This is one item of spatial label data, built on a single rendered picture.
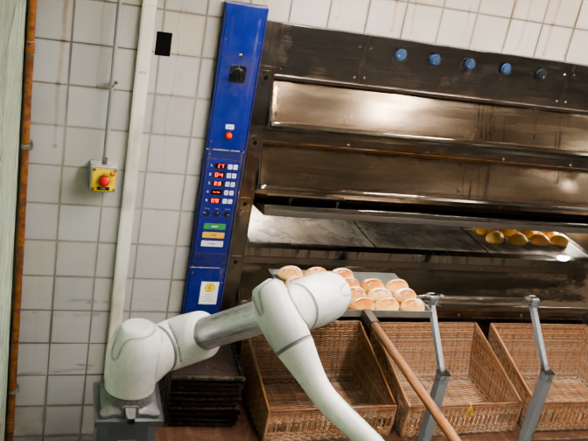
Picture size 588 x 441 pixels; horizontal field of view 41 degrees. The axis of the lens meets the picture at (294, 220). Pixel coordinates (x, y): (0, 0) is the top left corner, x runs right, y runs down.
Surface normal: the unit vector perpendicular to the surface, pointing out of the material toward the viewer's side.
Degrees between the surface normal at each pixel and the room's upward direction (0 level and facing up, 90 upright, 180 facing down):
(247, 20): 90
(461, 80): 90
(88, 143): 90
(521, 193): 70
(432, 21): 90
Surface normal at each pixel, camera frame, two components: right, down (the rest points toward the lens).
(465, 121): 0.32, 0.07
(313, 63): 0.28, 0.40
